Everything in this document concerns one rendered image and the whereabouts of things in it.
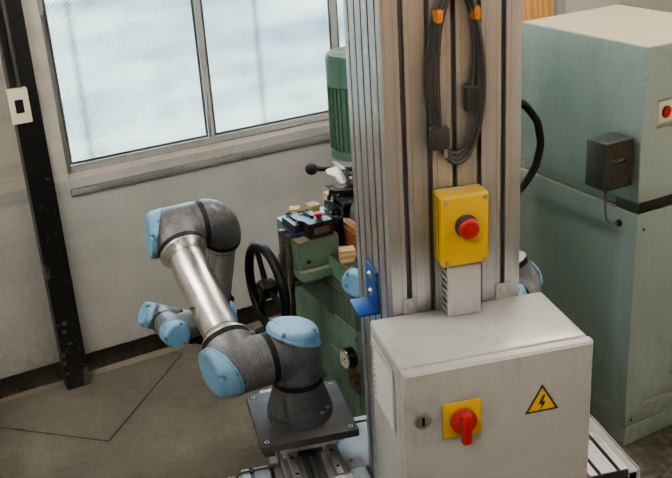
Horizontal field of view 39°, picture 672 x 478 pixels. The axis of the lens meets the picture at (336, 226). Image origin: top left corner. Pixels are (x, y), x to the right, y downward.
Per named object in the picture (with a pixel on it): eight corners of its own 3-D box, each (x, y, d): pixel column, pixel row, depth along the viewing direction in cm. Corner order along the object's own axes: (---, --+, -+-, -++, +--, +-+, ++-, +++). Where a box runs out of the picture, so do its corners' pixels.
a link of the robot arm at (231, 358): (284, 363, 205) (195, 189, 236) (219, 383, 199) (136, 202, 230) (278, 394, 214) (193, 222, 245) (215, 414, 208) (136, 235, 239)
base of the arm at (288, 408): (339, 423, 216) (337, 385, 213) (274, 435, 213) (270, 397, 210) (324, 389, 230) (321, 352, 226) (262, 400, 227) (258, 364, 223)
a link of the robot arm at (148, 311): (141, 331, 264) (133, 322, 271) (178, 340, 269) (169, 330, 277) (151, 305, 263) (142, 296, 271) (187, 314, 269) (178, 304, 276)
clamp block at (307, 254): (279, 255, 292) (276, 228, 289) (318, 245, 298) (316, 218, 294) (300, 272, 280) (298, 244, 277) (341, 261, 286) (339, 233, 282)
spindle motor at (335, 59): (320, 153, 290) (313, 50, 278) (371, 141, 297) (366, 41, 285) (348, 168, 275) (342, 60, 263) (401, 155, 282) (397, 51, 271)
